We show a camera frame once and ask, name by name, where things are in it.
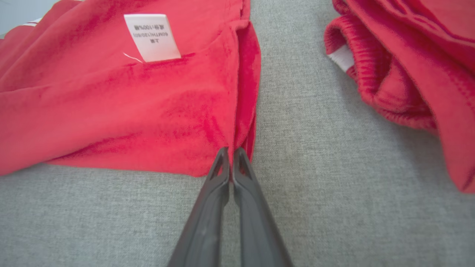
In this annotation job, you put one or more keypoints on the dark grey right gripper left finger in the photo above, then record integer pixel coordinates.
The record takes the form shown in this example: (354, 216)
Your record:
(204, 222)

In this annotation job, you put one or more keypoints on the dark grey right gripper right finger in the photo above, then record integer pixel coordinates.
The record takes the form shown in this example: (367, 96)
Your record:
(256, 230)

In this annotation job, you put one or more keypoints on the red white basketball jersey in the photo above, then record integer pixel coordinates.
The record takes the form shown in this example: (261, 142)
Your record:
(111, 104)

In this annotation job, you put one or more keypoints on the red white basketball shorts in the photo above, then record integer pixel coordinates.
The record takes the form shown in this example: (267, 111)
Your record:
(426, 55)

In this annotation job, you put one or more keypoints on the grey fabric sofa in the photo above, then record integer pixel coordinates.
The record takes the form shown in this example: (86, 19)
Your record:
(334, 185)

